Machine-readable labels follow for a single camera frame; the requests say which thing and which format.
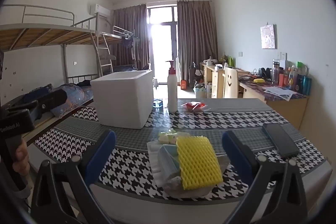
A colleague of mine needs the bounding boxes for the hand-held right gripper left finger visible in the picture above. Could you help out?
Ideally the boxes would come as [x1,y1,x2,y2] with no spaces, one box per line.
[31,130,117,224]

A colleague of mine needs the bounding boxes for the white air conditioner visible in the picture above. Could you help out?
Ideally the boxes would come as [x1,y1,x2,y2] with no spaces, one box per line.
[90,4,111,17]

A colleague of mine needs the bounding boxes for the white bucket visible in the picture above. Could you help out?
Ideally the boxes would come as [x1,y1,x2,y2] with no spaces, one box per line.
[193,83,208,99]

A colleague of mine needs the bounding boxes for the group of toiletry bottles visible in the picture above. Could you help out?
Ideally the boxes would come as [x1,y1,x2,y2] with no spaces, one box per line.
[272,59,313,96]

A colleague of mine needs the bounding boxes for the red snack packet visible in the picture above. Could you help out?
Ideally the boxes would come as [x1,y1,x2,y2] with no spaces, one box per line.
[181,101,206,112]

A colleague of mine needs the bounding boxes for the wooden chair with smiley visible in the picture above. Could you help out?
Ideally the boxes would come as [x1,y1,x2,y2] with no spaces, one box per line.
[223,67,239,99]

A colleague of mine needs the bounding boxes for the person's left hand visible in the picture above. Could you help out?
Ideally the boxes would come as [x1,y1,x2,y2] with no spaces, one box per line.
[12,139,30,176]

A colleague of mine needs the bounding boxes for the brown curtain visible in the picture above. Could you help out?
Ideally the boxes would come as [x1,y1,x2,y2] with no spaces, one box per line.
[113,4,151,71]
[176,0,219,84]

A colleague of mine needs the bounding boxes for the wooden desk with patterned cover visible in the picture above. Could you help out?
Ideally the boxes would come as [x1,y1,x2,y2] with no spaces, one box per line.
[238,76,310,130]

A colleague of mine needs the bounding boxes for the white foam box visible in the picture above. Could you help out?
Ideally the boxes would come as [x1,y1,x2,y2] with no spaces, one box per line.
[90,70,153,130]

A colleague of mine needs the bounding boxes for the blue patterned quilt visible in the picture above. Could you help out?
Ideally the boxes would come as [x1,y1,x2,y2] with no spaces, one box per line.
[50,83,94,118]

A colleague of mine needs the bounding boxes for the yellow foam net sleeve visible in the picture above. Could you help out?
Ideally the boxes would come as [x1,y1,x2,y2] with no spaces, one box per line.
[176,135,224,190]

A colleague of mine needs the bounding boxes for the white pump bottle red top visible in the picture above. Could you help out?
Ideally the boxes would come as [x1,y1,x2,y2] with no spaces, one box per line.
[166,60,178,113]

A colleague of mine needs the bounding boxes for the houndstooth tablecloth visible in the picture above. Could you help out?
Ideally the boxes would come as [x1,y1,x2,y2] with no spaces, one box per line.
[35,98,333,202]

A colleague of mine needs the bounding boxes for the hanging dark clothes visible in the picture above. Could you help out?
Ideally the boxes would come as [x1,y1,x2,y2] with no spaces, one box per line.
[121,34,141,62]

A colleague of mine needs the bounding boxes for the green white tissue pack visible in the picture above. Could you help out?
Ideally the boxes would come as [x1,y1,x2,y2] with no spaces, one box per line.
[158,129,190,145]

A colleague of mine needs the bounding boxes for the wall poster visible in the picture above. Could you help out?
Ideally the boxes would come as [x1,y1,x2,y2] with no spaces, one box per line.
[260,24,277,50]

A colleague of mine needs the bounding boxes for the black bag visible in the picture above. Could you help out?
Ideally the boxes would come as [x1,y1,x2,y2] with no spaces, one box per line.
[188,62,202,83]

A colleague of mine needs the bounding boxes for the black headphones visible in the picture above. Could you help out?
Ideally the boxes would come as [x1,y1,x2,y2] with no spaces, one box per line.
[258,67,274,80]

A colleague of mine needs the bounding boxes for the light blue plastic tray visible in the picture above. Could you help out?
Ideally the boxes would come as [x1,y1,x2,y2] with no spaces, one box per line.
[157,144,181,180]

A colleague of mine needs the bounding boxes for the glass balcony door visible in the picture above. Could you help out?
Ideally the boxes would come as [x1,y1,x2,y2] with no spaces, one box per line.
[146,5,179,84]

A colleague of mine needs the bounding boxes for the wooden desk with drawers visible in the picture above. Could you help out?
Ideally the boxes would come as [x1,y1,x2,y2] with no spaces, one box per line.
[199,62,250,99]

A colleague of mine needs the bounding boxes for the printed papers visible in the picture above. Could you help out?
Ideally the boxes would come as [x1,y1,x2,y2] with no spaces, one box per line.
[262,86,299,102]

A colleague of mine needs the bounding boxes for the black smartphone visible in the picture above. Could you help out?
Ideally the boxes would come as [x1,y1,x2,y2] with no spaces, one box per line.
[262,123,300,158]

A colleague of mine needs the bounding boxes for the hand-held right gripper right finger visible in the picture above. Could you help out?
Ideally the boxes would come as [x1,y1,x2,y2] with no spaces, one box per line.
[222,130,310,224]

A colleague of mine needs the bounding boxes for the grey metal bunk bed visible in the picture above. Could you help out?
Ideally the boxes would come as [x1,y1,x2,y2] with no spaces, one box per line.
[96,26,143,76]
[0,4,115,135]

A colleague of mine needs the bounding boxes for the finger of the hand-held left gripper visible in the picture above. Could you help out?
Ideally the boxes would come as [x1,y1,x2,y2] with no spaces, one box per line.
[31,89,68,119]
[5,84,53,111]

